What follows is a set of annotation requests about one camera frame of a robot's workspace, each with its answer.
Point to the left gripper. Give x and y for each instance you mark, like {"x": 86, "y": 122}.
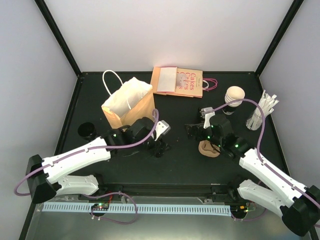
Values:
{"x": 159, "y": 148}

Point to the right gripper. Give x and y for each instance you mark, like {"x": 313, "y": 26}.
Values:
{"x": 192, "y": 127}

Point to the orange paper bag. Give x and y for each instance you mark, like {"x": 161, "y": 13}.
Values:
{"x": 132, "y": 101}

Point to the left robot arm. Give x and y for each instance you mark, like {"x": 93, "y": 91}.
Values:
{"x": 53, "y": 176}

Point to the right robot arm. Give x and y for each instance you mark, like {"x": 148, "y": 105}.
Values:
{"x": 296, "y": 204}

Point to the stack of black lids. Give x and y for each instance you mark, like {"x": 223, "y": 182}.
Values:
{"x": 201, "y": 114}

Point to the Cakes printed paper bag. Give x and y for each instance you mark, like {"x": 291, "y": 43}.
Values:
{"x": 190, "y": 83}

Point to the stack of paper cups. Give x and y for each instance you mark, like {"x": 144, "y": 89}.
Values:
{"x": 233, "y": 99}

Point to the orange flat bag stack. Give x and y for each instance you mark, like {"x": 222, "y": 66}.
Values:
{"x": 163, "y": 79}

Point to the jar of white stirrers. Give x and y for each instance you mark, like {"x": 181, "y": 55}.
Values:
{"x": 265, "y": 107}

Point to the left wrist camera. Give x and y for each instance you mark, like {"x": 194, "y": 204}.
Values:
{"x": 162, "y": 128}

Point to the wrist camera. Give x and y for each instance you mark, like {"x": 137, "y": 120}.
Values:
{"x": 162, "y": 128}
{"x": 208, "y": 113}

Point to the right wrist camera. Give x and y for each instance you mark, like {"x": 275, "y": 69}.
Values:
{"x": 208, "y": 113}

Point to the light blue cable duct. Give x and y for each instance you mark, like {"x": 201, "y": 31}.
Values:
{"x": 128, "y": 208}

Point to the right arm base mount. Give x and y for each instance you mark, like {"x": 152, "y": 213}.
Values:
{"x": 225, "y": 194}

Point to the black frame post right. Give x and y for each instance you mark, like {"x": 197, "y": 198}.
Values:
{"x": 286, "y": 22}

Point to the black frame post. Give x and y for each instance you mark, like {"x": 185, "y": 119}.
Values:
{"x": 48, "y": 17}
{"x": 286, "y": 22}

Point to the black frame post left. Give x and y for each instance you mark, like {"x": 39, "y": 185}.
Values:
{"x": 48, "y": 17}

